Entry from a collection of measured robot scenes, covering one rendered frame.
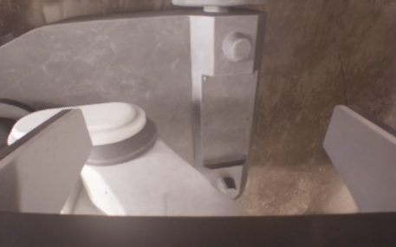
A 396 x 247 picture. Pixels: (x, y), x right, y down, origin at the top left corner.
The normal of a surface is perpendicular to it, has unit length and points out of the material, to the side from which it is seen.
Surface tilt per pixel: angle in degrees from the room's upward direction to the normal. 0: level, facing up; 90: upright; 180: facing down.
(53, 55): 0
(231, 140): 0
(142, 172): 90
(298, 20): 0
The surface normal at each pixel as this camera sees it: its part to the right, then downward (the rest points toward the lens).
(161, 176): -0.02, -0.85
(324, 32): 0.18, 0.51
